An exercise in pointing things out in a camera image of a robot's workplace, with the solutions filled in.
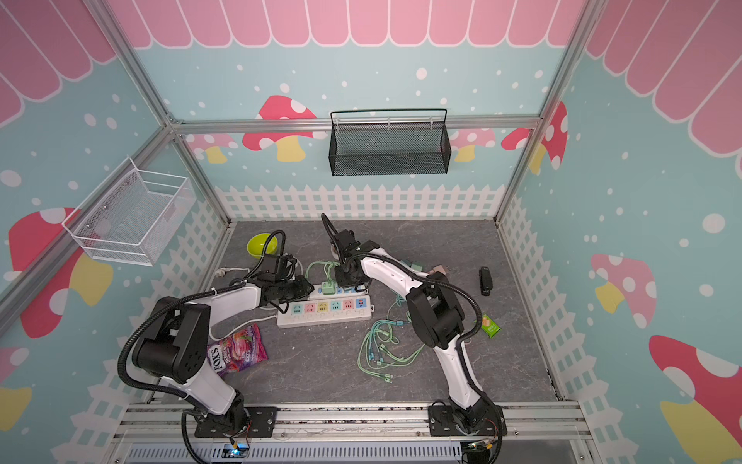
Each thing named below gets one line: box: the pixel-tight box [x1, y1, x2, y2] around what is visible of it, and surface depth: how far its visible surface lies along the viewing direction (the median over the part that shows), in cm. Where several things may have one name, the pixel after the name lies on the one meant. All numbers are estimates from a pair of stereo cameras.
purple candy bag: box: [206, 323, 270, 377], surface depth 86 cm
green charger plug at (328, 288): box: [321, 281, 337, 296], surface depth 95 cm
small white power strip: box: [309, 285, 369, 299], surface depth 98 cm
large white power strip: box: [276, 294, 374, 328], surface depth 94 cm
